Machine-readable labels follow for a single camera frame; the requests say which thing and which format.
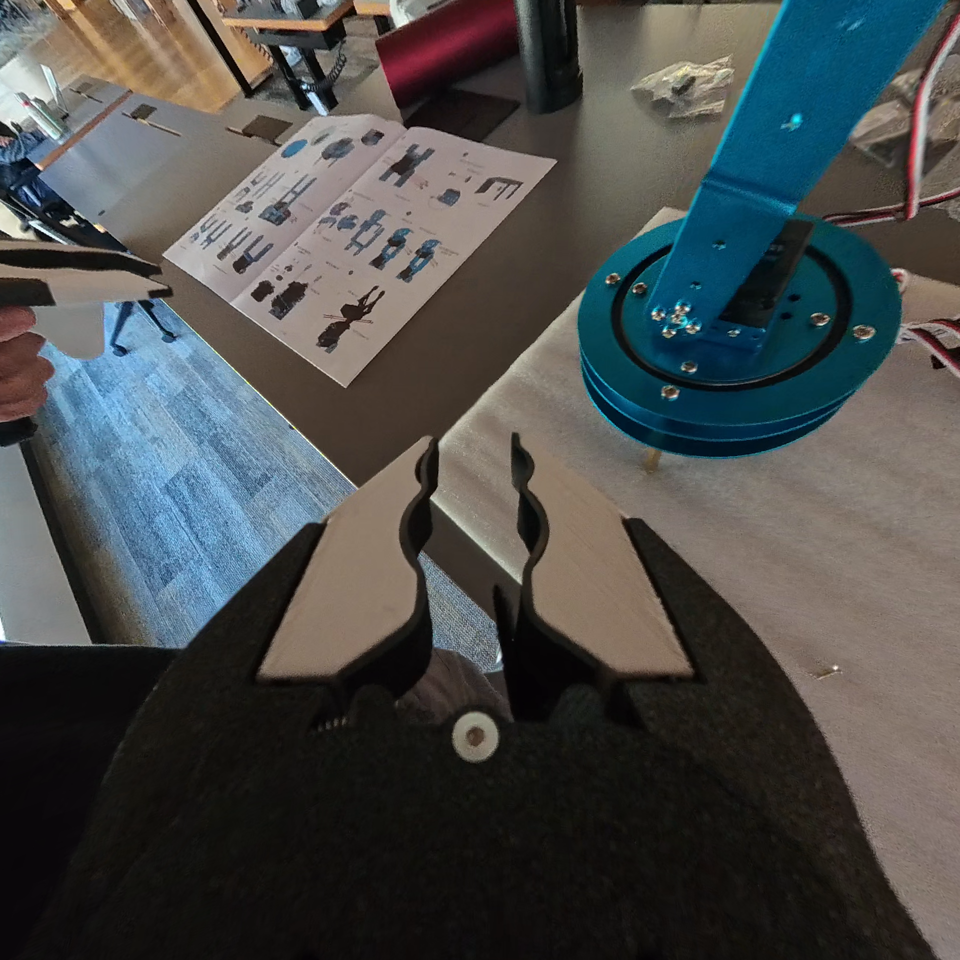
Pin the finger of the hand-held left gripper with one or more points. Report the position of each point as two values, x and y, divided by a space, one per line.
97 292
75 259

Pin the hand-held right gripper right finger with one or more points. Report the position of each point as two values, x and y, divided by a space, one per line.
607 592

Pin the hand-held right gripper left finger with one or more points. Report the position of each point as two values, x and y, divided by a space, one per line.
345 600

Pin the clear bag small screws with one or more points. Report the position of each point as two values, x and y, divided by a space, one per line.
682 86

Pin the blue toy robot arm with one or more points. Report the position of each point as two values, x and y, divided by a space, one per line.
750 337

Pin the neighbouring grey desk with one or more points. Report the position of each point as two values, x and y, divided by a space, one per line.
135 165

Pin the person's left hand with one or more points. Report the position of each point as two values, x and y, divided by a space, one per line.
22 367

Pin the black office chair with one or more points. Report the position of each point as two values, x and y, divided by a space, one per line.
142 315

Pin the person's grey trouser leg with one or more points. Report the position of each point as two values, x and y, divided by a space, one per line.
450 682

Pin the white foam mat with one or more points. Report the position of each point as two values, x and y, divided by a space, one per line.
750 562

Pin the small metal screw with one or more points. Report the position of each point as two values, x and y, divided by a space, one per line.
826 671

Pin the printed instruction sheet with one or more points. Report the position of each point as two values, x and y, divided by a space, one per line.
360 247

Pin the person's black clothing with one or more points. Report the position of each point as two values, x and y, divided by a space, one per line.
60 787

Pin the black flat pad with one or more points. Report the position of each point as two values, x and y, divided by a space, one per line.
461 116

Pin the dark red cylinder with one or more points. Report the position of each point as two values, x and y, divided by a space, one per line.
450 52

